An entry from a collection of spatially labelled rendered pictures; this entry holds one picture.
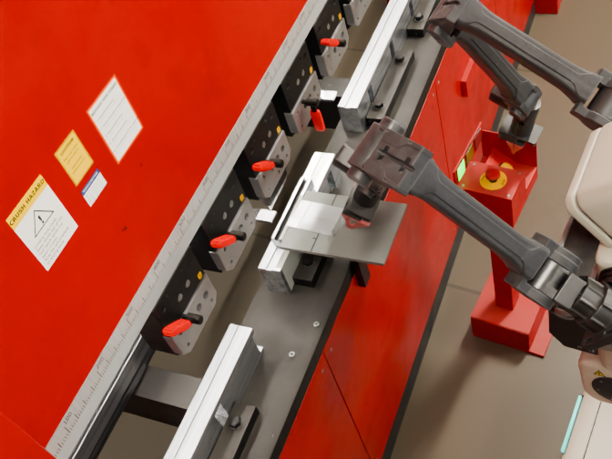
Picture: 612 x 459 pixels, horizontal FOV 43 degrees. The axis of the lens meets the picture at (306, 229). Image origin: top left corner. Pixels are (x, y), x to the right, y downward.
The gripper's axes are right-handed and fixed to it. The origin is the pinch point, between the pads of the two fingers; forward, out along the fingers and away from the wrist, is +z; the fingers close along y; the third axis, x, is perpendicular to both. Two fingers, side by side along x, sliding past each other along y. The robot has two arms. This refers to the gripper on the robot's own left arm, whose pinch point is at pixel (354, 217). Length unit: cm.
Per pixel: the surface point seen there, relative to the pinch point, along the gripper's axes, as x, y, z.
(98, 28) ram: -50, 30, -60
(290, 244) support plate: -10.8, 9.2, 8.7
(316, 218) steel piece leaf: -7.8, 0.4, 6.8
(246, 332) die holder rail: -11.2, 32.8, 12.1
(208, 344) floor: -23, -6, 131
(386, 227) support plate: 7.7, -0.1, -1.7
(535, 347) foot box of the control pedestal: 78, -32, 72
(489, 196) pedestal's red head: 31.9, -31.8, 10.8
